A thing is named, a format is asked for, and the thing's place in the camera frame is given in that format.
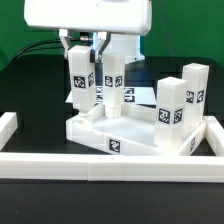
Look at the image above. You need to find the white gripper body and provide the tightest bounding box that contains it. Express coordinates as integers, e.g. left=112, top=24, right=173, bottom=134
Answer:
left=24, top=0, right=152, bottom=35

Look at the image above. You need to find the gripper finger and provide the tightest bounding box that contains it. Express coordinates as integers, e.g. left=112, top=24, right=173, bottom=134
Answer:
left=59, top=29, right=72, bottom=58
left=90, top=32, right=109, bottom=63

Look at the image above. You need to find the white desk top tray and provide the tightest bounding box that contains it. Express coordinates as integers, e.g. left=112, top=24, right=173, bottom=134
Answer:
left=66, top=103, right=206, bottom=156

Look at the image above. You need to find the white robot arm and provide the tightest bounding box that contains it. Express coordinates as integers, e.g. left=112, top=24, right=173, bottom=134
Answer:
left=24, top=0, right=152, bottom=63

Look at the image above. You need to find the fiducial marker sheet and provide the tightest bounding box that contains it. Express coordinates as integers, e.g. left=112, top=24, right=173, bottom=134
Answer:
left=65, top=86, right=156, bottom=105

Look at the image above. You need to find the black cable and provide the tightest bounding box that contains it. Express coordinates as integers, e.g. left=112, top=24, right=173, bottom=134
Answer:
left=8, top=33, right=94, bottom=66

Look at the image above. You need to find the white U-shaped fence wall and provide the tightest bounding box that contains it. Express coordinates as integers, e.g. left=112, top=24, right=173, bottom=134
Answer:
left=0, top=112, right=224, bottom=183

